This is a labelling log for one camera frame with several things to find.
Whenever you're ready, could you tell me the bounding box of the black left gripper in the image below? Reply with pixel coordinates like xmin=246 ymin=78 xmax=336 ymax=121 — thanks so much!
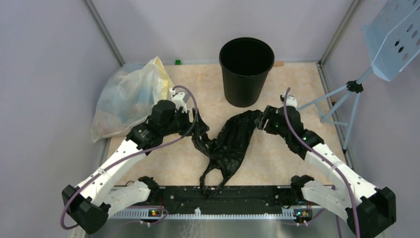
xmin=162 ymin=107 xmax=210 ymax=137

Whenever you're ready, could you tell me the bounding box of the black plastic trash bag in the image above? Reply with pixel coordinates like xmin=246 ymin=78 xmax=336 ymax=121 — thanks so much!
xmin=192 ymin=110 xmax=263 ymax=199

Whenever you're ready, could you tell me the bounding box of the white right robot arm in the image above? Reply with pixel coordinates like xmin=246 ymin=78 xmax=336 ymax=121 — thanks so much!
xmin=256 ymin=95 xmax=396 ymax=238

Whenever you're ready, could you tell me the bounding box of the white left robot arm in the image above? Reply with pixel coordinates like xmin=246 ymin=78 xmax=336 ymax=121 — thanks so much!
xmin=60 ymin=85 xmax=199 ymax=235

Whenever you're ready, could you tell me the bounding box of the black plastic trash bin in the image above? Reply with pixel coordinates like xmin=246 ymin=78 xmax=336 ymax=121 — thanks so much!
xmin=219 ymin=37 xmax=275 ymax=108

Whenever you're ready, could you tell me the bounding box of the small wooden block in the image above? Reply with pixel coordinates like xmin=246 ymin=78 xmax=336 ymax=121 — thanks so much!
xmin=273 ymin=61 xmax=284 ymax=67

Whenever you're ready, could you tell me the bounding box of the translucent yellow plastic bag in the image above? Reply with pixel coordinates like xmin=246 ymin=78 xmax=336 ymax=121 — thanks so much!
xmin=90 ymin=57 xmax=174 ymax=142

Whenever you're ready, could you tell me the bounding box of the light blue tripod stand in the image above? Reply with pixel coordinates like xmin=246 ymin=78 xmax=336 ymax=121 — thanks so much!
xmin=297 ymin=67 xmax=373 ymax=154

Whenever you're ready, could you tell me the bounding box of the perforated light blue panel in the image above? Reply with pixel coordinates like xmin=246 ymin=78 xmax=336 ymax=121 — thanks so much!
xmin=362 ymin=0 xmax=420 ymax=81

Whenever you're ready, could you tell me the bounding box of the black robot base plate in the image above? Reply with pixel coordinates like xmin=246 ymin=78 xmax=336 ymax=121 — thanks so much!
xmin=139 ymin=185 xmax=310 ymax=215

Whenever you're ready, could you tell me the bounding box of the white slotted cable duct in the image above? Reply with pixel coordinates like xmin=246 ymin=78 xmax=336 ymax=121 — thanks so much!
xmin=111 ymin=208 xmax=311 ymax=221

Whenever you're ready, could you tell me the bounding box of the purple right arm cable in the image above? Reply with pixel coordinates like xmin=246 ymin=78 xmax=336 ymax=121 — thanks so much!
xmin=283 ymin=87 xmax=362 ymax=238

